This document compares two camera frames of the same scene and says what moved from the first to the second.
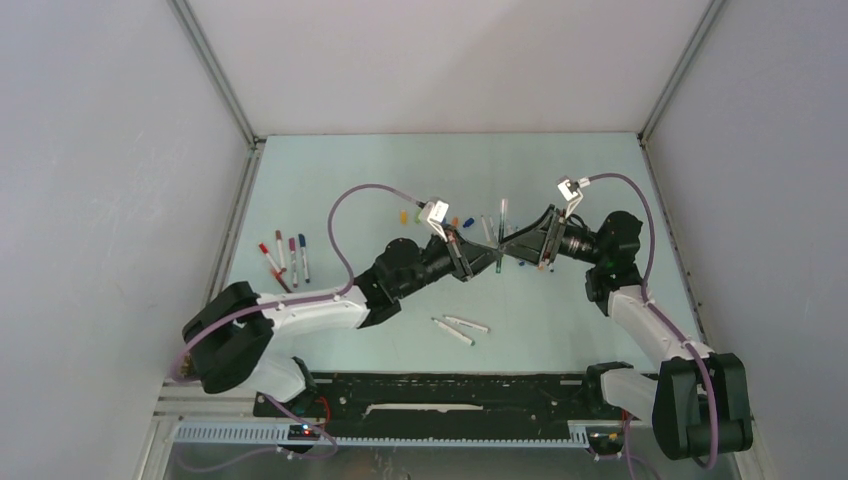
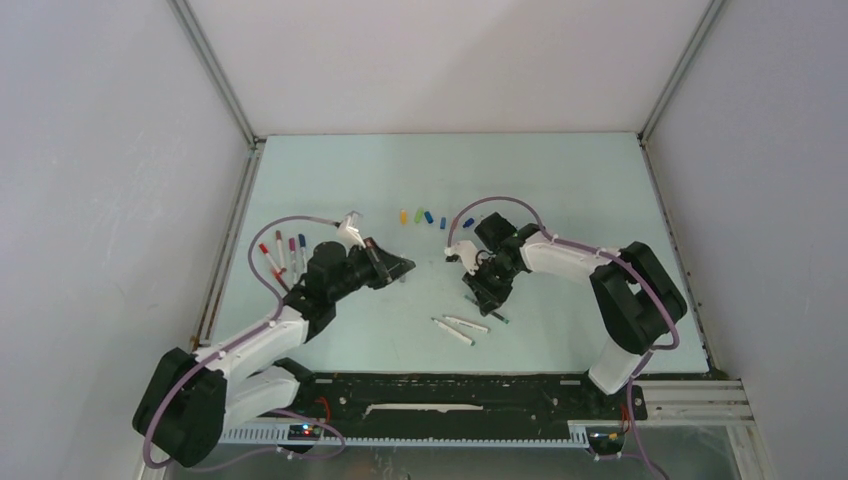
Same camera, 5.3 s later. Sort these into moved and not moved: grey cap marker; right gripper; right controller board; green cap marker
Moved: right gripper
Not moved: right controller board; green cap marker; grey cap marker
